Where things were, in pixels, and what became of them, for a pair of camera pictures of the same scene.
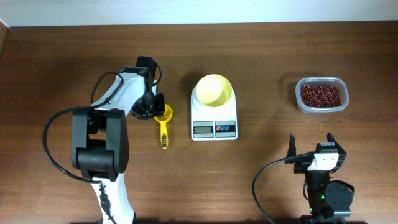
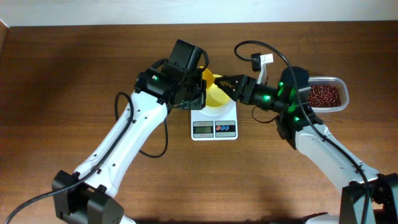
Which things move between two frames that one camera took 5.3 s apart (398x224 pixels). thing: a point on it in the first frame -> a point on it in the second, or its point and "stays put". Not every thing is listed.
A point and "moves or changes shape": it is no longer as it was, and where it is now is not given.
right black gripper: [339, 150] -> [244, 89]
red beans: [321, 95] stays put
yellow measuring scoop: [163, 120] moves or changes shape
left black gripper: [141, 112] -> [199, 104]
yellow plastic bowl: [214, 90] stays put
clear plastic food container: [321, 94] stays put
